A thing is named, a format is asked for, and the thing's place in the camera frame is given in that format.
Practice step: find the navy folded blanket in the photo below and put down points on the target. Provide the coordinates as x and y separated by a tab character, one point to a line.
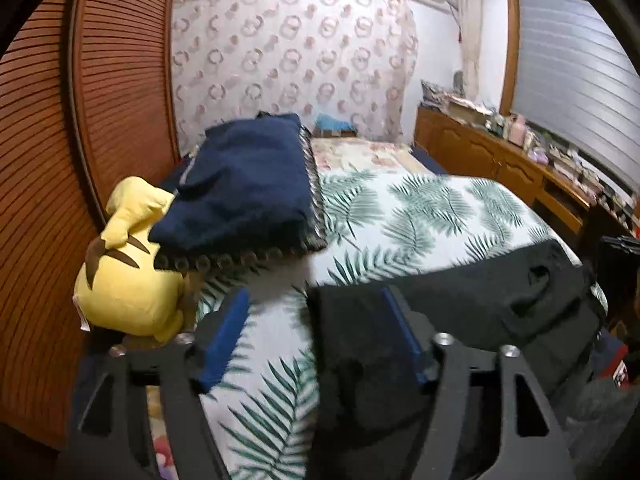
240	185

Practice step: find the yellow plush toy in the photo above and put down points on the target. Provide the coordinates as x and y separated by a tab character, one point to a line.
130	295

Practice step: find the purple tissue pack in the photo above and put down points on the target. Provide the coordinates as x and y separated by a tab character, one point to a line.
538	155

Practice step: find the grey window blind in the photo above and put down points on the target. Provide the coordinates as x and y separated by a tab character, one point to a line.
565	60

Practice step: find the wooden sideboard cabinet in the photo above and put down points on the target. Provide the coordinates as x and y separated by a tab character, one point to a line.
480	155

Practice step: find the floral blanket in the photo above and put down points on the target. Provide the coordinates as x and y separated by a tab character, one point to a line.
360	157

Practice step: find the wooden slatted wardrobe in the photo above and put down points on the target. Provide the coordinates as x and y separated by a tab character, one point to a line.
50	160

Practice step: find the patterned fabric bag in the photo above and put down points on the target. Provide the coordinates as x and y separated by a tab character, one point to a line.
435	92

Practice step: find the person's grey clothing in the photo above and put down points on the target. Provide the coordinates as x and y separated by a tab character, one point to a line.
600	420

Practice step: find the pink thermos bottle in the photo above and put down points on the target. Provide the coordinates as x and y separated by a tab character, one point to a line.
518	130

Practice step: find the beige window curtain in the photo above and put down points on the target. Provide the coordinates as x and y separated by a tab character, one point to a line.
470	50

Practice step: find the red striped cushion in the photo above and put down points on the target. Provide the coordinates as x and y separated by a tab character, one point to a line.
612	360

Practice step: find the small brown cardboard box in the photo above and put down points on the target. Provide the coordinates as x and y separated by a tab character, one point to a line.
335	134

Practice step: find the navy bed sheet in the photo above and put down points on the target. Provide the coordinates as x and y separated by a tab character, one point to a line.
425	160

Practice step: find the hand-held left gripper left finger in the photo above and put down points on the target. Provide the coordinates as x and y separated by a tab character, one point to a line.
225	340

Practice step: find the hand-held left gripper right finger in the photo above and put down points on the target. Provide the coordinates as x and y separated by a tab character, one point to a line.
405	335

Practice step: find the leaf-print bed sheet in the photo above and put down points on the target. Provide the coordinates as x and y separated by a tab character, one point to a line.
400	220

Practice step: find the black printed t-shirt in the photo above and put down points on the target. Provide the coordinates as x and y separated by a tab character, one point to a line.
475	310

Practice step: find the circle-patterned curtain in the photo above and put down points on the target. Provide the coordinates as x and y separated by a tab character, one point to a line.
300	60

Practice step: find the open cardboard box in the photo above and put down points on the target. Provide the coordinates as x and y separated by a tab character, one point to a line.
467	110

